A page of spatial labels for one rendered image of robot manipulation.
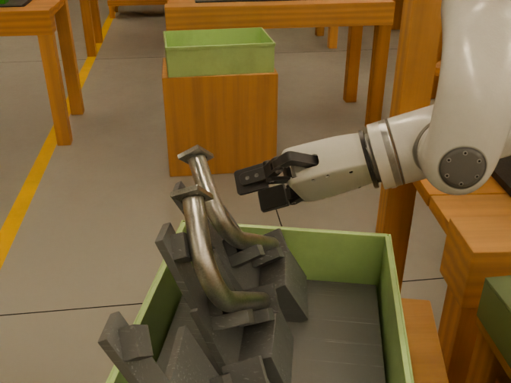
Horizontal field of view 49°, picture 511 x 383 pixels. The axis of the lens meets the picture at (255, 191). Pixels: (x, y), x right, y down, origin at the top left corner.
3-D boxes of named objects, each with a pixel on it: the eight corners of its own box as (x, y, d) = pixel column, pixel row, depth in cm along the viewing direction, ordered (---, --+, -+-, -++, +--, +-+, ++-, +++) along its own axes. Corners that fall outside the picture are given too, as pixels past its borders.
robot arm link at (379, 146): (389, 134, 74) (367, 140, 75) (382, 108, 66) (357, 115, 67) (406, 192, 72) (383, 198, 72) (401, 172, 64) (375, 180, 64)
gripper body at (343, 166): (376, 143, 75) (296, 166, 78) (364, 113, 66) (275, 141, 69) (389, 194, 73) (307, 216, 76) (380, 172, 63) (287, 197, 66)
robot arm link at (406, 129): (408, 197, 65) (401, 170, 74) (527, 166, 62) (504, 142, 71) (389, 131, 63) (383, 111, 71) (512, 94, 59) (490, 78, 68)
